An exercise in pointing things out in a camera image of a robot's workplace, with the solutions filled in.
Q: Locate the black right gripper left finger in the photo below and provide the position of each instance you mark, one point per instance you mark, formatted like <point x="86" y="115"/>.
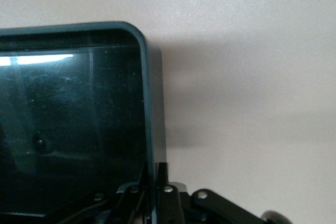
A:
<point x="131" y="203"/>

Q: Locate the black plastic box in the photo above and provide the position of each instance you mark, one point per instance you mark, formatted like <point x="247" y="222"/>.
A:
<point x="65" y="103"/>

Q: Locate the table cover mat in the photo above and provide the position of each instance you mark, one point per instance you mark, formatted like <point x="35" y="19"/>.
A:
<point x="236" y="51"/>

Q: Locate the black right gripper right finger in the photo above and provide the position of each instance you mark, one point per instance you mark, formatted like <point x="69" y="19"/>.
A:
<point x="170" y="203"/>

